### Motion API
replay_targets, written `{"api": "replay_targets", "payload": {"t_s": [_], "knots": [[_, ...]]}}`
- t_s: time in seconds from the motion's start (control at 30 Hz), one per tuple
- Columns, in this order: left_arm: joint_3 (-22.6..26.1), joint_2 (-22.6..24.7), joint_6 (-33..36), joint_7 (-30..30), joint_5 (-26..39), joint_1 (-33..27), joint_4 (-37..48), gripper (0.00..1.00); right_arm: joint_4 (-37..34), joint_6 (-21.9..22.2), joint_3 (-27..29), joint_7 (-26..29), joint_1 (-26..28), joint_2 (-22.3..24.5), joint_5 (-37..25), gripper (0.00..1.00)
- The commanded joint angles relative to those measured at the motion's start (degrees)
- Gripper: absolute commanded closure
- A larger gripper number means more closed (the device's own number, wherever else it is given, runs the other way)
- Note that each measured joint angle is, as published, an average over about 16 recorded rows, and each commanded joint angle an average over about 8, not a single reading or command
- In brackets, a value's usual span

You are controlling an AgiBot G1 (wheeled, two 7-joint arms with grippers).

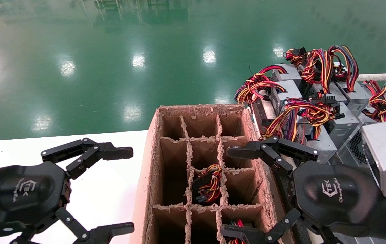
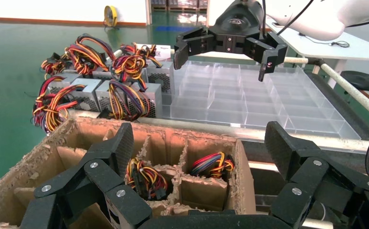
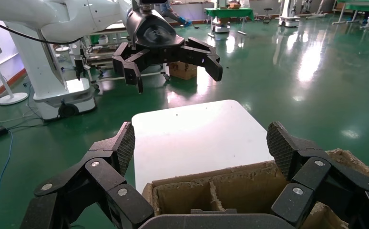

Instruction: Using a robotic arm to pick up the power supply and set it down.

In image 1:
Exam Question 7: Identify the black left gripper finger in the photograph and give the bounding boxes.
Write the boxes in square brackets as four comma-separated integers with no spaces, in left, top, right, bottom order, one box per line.
[41,137,134,180]
[8,207,135,244]

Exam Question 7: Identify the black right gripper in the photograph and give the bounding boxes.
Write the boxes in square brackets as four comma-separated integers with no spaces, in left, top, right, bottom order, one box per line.
[221,136,386,244]

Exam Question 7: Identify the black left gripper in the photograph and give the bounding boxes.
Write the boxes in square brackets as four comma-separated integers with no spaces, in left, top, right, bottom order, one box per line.
[0,161,70,238]

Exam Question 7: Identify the grey power supply with cables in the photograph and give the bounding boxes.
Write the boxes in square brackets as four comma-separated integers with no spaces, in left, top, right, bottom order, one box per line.
[301,49,348,102]
[234,72,303,105]
[286,94,346,164]
[327,102,361,149]

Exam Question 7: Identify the power supply in bottom cell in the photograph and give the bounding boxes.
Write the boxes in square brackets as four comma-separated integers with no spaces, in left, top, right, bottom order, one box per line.
[226,220,248,244]

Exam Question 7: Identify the power supply in cell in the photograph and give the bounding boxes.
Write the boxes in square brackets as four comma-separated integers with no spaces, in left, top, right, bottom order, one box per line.
[226,220,248,244]
[191,164,223,204]

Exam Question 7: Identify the black conveyor edge strip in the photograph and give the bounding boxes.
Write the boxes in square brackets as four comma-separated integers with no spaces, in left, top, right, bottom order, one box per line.
[251,103,312,244]

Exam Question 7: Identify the power supply in middle cell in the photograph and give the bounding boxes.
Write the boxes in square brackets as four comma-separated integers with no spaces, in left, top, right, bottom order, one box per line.
[191,164,223,204]

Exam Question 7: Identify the brown cardboard box with dividers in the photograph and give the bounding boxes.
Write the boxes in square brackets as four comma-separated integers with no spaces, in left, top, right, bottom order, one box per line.
[130,104,283,244]

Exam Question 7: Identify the grey power supply purple cables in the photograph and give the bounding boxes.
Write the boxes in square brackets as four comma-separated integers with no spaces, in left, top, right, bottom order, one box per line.
[260,100,307,142]

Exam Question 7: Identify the grey power supply red cables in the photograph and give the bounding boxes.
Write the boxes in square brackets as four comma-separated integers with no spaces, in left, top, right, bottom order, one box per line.
[256,64,302,82]

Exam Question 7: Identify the cable bundle with black connector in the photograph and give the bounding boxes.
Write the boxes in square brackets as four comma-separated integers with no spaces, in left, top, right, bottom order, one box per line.
[284,47,307,68]

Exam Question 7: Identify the grey power supply arched cables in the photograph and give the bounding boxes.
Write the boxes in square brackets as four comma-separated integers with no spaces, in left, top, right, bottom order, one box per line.
[328,45,372,106]

